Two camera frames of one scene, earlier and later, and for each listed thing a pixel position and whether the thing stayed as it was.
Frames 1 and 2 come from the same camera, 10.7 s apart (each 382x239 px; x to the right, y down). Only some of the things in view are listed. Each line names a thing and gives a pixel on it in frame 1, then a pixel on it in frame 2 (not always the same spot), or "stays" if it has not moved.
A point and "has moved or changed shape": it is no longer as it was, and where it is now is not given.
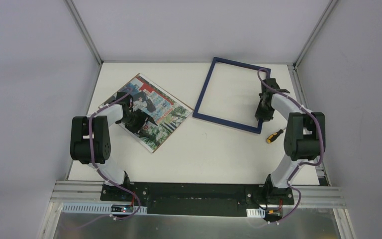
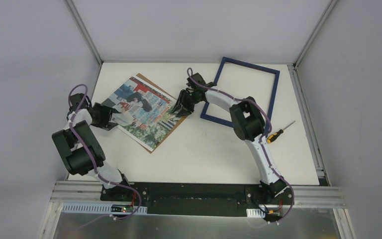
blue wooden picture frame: x=245 y=127 has moved or changed shape
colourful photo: x=167 y=112 has moved or changed shape
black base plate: x=197 y=199 stays
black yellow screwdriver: x=274 y=136 stays
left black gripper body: x=140 y=120 → x=104 y=116
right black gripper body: x=264 y=108 → x=187 y=98
